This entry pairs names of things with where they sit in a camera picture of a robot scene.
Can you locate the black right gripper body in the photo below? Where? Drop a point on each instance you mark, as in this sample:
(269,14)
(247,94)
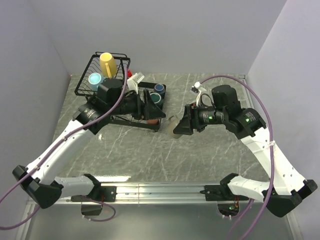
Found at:
(195,113)

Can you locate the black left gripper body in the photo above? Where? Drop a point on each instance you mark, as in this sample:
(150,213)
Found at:
(139,113)

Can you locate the red orange mug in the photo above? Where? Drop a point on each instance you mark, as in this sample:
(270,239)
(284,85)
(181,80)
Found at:
(153,121)

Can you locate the dark green patterned mug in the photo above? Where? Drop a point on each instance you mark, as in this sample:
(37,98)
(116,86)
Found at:
(157,99)

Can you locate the olive brown small cup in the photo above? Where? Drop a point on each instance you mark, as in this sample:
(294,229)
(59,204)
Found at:
(173,121)

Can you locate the dark blue glossy mug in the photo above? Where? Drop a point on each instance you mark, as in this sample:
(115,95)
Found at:
(160,89)

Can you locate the yellow ceramic mug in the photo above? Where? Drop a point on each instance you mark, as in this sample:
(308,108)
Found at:
(108,65)

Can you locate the light blue ceramic mug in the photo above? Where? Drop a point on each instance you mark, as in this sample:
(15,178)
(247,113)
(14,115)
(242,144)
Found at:
(94,80)

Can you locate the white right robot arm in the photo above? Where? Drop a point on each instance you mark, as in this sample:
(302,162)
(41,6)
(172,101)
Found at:
(289,187)

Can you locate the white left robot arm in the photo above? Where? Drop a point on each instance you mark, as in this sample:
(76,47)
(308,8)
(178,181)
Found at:
(47,166)

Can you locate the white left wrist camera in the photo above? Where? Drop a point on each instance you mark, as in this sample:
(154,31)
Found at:
(135,80)

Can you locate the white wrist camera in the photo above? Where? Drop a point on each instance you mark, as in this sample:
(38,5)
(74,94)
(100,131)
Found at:
(135,80)
(198,89)

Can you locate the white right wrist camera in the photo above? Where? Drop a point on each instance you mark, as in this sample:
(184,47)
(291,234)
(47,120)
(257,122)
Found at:
(198,89)

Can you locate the black wire dish rack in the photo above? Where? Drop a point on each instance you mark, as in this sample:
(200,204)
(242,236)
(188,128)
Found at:
(98,103)

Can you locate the aluminium table edge rail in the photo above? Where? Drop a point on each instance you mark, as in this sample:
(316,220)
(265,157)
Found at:
(247,93)

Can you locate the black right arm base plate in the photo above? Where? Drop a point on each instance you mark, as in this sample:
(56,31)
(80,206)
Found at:
(218,193)

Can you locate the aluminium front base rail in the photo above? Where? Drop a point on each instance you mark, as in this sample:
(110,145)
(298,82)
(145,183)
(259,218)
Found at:
(150,193)

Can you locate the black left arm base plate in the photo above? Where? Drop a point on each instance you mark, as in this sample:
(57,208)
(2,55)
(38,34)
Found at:
(107,193)

